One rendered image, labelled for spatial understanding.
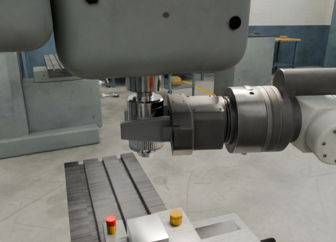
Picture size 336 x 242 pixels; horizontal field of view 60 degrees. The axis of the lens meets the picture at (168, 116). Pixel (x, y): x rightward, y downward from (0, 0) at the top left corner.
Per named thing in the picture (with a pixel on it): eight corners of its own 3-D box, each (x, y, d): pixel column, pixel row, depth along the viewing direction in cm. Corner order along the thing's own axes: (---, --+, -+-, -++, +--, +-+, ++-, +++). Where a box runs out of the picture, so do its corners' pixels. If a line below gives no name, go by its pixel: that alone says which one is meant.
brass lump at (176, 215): (179, 216, 52) (179, 208, 51) (184, 224, 50) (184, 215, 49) (168, 219, 51) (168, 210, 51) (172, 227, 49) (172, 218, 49)
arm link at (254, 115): (166, 78, 43) (246, 76, 43) (167, 138, 46) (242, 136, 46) (173, 101, 31) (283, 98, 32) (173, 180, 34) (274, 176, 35)
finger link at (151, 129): (120, 117, 35) (171, 115, 36) (122, 141, 36) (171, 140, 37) (118, 121, 34) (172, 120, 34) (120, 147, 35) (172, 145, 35)
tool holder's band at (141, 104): (120, 103, 38) (120, 95, 38) (151, 98, 41) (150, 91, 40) (138, 112, 34) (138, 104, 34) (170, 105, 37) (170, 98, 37)
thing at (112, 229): (115, 226, 49) (114, 214, 49) (117, 233, 48) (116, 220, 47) (106, 228, 49) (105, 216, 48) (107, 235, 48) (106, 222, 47)
